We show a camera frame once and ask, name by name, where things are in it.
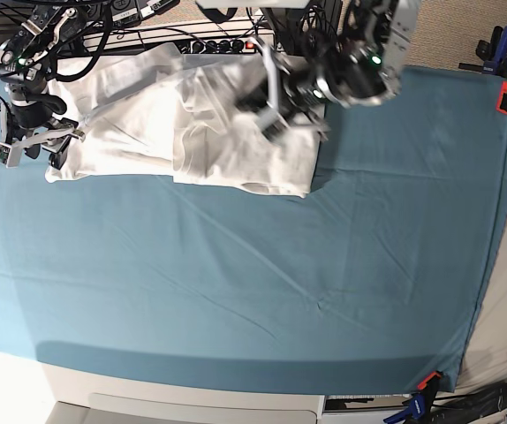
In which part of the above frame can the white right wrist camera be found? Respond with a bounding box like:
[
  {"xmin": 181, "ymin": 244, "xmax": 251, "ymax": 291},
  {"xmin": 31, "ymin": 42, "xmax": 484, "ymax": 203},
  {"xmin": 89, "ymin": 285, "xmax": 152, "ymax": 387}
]
[{"xmin": 0, "ymin": 141, "xmax": 22, "ymax": 169}]

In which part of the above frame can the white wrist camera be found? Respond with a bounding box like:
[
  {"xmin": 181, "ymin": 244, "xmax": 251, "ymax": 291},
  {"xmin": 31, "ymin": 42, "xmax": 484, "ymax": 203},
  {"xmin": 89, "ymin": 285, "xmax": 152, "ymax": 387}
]
[
  {"xmin": 255, "ymin": 107, "xmax": 287, "ymax": 140},
  {"xmin": 0, "ymin": 141, "xmax": 22, "ymax": 169}
]

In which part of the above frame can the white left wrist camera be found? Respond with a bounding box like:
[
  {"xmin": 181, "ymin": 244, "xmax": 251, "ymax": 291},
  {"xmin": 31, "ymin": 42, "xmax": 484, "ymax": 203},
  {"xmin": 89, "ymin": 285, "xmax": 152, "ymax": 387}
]
[{"xmin": 255, "ymin": 107, "xmax": 287, "ymax": 140}]

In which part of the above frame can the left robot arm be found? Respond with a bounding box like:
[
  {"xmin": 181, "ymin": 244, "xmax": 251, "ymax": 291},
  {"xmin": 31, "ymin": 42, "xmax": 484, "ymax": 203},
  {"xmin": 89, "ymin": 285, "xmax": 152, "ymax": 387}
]
[{"xmin": 236, "ymin": 1, "xmax": 421, "ymax": 137}]

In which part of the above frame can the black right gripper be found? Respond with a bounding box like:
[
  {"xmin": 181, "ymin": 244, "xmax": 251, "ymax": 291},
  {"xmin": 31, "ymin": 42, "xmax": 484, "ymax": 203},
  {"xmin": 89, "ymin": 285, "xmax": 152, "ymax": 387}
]
[{"xmin": 6, "ymin": 95, "xmax": 86, "ymax": 170}]

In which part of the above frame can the black power strip red switch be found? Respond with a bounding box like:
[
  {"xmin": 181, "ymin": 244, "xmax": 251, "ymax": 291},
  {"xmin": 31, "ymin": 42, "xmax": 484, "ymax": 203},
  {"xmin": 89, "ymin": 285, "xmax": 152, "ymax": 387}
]
[{"xmin": 174, "ymin": 38, "xmax": 256, "ymax": 55}]

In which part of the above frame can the blue clamp bottom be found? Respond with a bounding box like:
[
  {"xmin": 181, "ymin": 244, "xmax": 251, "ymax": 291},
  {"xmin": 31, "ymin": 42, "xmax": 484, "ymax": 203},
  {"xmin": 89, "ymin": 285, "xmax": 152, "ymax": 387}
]
[{"xmin": 383, "ymin": 390, "xmax": 436, "ymax": 424}]

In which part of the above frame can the white T-shirt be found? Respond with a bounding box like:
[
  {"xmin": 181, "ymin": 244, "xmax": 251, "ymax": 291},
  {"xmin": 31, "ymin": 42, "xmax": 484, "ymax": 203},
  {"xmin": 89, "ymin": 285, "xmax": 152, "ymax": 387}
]
[{"xmin": 45, "ymin": 43, "xmax": 322, "ymax": 197}]

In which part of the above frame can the orange black clamp bottom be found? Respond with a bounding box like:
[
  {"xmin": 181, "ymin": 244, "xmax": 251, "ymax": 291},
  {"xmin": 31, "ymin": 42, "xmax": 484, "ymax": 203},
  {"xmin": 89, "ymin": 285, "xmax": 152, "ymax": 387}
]
[{"xmin": 417, "ymin": 371, "xmax": 443, "ymax": 391}]

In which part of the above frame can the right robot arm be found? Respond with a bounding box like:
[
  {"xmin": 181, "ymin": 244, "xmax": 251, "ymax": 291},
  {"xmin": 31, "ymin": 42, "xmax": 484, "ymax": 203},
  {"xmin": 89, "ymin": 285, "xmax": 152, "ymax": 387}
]
[{"xmin": 0, "ymin": 4, "xmax": 87, "ymax": 170}]

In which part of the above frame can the blue black clamp top right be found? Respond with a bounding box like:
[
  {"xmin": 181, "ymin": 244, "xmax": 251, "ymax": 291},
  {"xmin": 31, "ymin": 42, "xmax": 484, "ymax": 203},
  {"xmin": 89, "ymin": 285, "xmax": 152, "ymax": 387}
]
[{"xmin": 458, "ymin": 26, "xmax": 507, "ymax": 78}]

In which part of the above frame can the teal table cloth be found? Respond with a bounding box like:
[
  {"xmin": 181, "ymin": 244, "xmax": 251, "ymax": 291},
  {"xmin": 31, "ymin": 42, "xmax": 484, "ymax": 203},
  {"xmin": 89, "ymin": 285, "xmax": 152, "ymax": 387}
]
[{"xmin": 0, "ymin": 67, "xmax": 507, "ymax": 395}]

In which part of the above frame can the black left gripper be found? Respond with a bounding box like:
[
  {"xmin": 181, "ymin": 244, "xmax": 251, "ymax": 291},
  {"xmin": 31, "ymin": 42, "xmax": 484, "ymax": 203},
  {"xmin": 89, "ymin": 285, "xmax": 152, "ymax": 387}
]
[{"xmin": 235, "ymin": 37, "xmax": 329, "ymax": 133}]

